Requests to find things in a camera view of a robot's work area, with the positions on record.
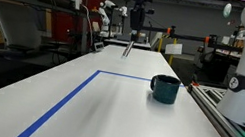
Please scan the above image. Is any white paper sign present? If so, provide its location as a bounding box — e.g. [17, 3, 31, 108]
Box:
[164, 41, 185, 59]

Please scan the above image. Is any grey office chair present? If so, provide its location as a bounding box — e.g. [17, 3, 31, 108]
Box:
[0, 0, 49, 65]

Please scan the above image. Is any white background table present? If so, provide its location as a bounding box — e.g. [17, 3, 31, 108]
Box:
[102, 34, 153, 53]

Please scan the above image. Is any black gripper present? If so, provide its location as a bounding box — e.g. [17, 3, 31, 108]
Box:
[121, 0, 155, 45]

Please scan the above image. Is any small white background robot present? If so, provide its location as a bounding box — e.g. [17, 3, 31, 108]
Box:
[93, 0, 131, 42]

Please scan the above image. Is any white cable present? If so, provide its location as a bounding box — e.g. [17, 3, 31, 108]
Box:
[73, 3, 103, 52]

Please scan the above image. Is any white wall box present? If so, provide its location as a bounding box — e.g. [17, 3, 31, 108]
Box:
[61, 0, 84, 11]

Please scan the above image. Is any yellow post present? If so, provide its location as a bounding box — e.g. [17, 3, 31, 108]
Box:
[167, 37, 179, 67]
[156, 36, 164, 54]

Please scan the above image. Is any long blue tape strip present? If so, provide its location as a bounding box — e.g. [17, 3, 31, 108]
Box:
[13, 57, 103, 137]

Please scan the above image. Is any red cabinet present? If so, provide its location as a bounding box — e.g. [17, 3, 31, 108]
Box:
[40, 0, 105, 50]

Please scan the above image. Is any dark green speckled mug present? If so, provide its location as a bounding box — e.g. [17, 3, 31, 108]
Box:
[146, 72, 183, 106]

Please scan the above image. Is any small grey desktop device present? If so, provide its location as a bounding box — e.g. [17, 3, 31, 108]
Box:
[92, 40, 107, 54]

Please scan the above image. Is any pale green round object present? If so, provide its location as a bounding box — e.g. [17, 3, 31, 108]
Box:
[222, 1, 235, 20]

